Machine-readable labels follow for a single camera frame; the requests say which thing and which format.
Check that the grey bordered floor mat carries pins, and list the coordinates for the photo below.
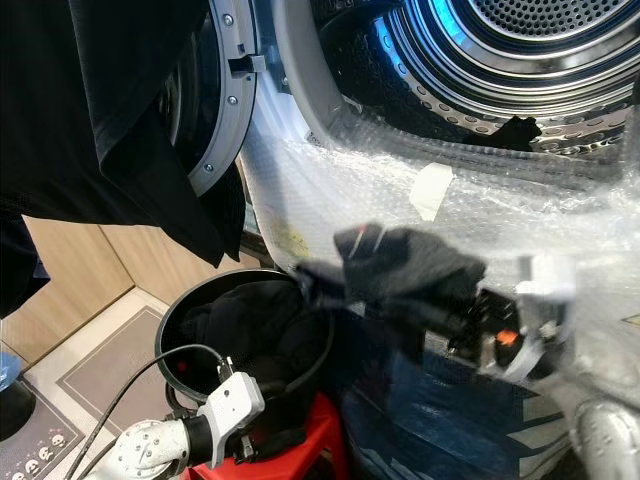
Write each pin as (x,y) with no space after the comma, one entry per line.
(115,380)

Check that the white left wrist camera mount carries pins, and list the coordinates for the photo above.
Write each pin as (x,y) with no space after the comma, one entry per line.
(232,402)

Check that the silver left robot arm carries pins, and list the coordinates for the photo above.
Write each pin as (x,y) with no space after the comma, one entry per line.
(155,450)

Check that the small black garment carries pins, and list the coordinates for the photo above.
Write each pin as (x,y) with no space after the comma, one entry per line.
(518,133)

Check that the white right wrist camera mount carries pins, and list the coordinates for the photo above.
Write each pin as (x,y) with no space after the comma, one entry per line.
(545,295)

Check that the blue plastic object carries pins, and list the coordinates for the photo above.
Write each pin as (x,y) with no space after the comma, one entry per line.
(8,370)

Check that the black round laundry basket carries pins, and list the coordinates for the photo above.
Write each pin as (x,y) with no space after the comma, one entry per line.
(172,340)

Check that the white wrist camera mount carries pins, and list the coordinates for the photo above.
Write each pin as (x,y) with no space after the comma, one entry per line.
(232,402)
(545,295)

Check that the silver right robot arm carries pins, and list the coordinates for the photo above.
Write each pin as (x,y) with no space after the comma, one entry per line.
(605,430)

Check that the red plastic stool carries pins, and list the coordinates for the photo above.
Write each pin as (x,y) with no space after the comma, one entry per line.
(325,435)

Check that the black hanging garment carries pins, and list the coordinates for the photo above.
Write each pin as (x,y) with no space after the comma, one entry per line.
(90,90)

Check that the right gripper finger red mark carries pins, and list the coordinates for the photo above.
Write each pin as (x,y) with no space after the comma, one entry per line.
(410,275)

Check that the light wood cabinet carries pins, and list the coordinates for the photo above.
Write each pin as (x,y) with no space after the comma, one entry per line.
(100,260)

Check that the dark blue glossy panel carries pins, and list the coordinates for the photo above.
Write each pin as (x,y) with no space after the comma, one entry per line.
(440,425)

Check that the black clothes pile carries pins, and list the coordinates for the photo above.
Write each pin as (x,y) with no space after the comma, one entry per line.
(260,325)

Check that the clear bubble wrap sheet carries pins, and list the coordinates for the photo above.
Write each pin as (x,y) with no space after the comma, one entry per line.
(350,195)

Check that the white front-load washing machine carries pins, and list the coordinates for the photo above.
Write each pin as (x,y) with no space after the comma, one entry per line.
(360,205)

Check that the grey round washer door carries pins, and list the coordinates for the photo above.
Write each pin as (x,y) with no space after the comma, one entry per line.
(232,90)

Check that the yellow warning sticker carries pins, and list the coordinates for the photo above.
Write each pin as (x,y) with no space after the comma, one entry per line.
(288,241)

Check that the perforated steel washer drum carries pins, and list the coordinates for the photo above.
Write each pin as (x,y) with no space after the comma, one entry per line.
(510,60)

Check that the beige tape piece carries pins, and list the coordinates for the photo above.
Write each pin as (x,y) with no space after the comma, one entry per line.
(431,190)

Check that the right gripper black gloved finger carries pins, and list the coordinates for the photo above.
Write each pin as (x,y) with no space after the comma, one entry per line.
(322,280)

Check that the dark patterned floor mat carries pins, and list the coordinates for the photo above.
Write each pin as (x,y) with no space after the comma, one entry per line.
(40,455)

